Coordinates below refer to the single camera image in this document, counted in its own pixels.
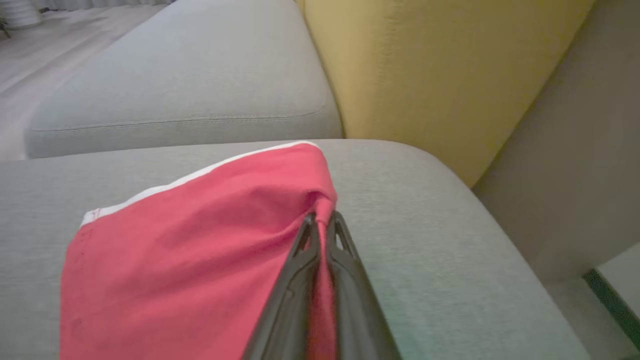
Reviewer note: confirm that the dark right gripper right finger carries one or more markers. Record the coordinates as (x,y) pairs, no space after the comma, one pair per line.
(357,310)

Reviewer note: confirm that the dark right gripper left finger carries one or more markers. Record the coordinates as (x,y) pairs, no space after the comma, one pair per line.
(290,305)

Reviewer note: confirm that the red and white basketball jersey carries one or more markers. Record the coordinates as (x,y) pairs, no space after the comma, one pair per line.
(190,250)

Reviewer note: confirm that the large grey sofa seat cushion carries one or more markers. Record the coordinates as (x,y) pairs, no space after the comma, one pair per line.
(450,260)

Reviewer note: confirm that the small grey sofa seat cushion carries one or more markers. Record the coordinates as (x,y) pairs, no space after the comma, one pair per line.
(190,75)

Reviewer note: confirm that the yellow sofa back cushion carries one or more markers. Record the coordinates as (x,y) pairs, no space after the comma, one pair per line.
(440,70)

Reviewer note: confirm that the light rug with green border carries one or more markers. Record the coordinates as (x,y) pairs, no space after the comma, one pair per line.
(620,295)

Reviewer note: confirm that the white ribbed pot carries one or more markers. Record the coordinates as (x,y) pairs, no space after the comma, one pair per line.
(20,12)

